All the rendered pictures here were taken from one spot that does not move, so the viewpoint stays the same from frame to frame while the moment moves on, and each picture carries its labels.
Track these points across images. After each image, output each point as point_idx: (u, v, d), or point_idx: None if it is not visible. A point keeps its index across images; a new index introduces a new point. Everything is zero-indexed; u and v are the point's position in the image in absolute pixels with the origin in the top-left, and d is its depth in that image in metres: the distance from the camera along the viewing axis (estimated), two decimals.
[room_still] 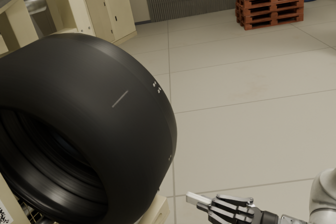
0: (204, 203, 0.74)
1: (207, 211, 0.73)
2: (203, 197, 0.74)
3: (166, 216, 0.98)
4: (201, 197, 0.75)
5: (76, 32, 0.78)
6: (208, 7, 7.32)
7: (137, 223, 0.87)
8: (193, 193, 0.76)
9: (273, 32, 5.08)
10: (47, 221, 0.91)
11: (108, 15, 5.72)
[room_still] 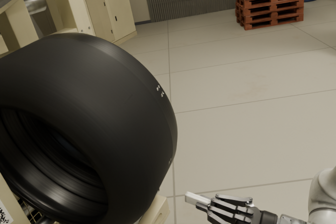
0: (203, 203, 0.73)
1: (206, 211, 0.72)
2: (202, 197, 0.74)
3: (166, 216, 0.98)
4: (200, 197, 0.74)
5: (81, 32, 0.78)
6: (208, 7, 7.32)
7: (138, 221, 0.86)
8: (192, 193, 0.76)
9: (273, 32, 5.08)
10: (44, 219, 0.91)
11: (108, 15, 5.72)
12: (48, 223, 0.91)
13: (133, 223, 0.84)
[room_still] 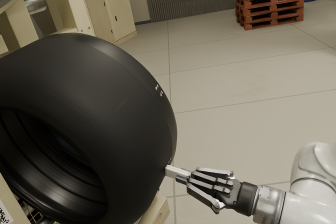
0: (183, 176, 0.72)
1: (186, 184, 0.71)
2: (182, 170, 0.73)
3: (166, 216, 0.98)
4: (180, 170, 0.73)
5: (79, 32, 0.77)
6: (208, 7, 7.32)
7: (138, 222, 0.86)
8: (172, 166, 0.74)
9: (273, 32, 5.08)
10: (45, 220, 0.91)
11: (108, 15, 5.72)
12: None
13: None
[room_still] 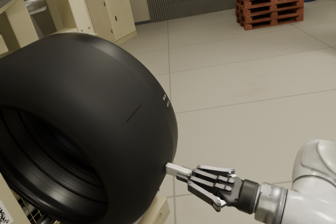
0: (184, 174, 0.71)
1: (186, 181, 0.70)
2: (183, 168, 0.72)
3: (166, 216, 0.98)
4: (181, 168, 0.72)
5: (91, 33, 0.77)
6: (208, 7, 7.32)
7: None
8: (173, 164, 0.74)
9: (273, 32, 5.08)
10: (40, 217, 0.92)
11: (108, 15, 5.72)
12: (42, 218, 0.91)
13: None
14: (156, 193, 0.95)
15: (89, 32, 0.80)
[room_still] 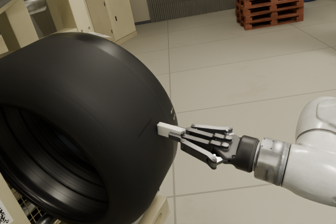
0: (177, 132, 0.65)
1: (180, 140, 0.64)
2: (176, 126, 0.66)
3: (166, 216, 0.98)
4: (173, 127, 0.66)
5: (105, 37, 0.76)
6: (208, 7, 7.32)
7: None
8: (165, 123, 0.67)
9: (273, 32, 5.08)
10: None
11: (108, 15, 5.72)
12: None
13: None
14: None
15: (103, 34, 0.79)
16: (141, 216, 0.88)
